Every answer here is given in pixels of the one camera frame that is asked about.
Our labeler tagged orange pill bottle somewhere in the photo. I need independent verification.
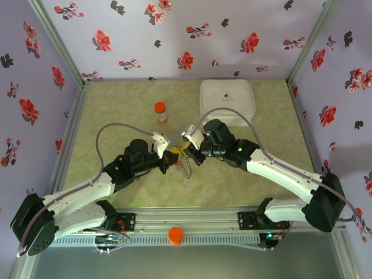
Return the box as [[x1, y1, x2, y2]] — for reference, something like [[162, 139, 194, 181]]
[[153, 101, 169, 125]]

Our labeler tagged grey left arm cable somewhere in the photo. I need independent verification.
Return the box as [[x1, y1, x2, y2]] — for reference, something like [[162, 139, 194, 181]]
[[16, 123, 156, 259]]

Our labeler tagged aluminium side rail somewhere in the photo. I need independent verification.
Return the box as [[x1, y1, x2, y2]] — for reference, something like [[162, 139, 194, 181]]
[[287, 81, 348, 212], [48, 83, 91, 206]]

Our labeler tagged aluminium frame post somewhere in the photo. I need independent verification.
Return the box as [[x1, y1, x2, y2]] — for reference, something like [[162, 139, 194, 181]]
[[287, 0, 341, 87], [27, 0, 91, 88]]

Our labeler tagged grey right arm cable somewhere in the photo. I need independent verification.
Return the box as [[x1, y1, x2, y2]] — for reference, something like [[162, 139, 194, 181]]
[[190, 107, 357, 223]]

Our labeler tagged perforated metal cable tray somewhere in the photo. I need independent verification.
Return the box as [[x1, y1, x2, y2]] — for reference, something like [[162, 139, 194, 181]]
[[59, 234, 262, 248]]

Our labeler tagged silver keyring chain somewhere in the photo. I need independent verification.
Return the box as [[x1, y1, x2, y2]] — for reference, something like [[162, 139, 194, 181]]
[[173, 155, 195, 180]]

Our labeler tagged white zip case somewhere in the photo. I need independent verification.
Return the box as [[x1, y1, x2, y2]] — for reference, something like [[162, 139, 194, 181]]
[[199, 78, 257, 128]]

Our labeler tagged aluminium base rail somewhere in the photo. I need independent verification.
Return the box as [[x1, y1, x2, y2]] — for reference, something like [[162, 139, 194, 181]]
[[31, 205, 347, 233]]

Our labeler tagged grey cable loop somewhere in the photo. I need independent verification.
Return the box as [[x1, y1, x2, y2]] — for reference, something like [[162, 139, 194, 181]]
[[92, 229, 134, 255]]

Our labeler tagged small circuit board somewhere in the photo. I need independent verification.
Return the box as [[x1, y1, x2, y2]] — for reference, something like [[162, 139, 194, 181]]
[[95, 232, 123, 245], [260, 231, 285, 251]]

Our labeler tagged orange plastic cylinder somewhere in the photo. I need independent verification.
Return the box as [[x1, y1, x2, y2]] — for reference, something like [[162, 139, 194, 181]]
[[167, 226, 185, 247]]

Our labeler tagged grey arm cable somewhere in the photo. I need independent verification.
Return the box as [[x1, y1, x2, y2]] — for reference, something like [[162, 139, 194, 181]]
[[16, 123, 156, 259], [190, 107, 357, 223]]

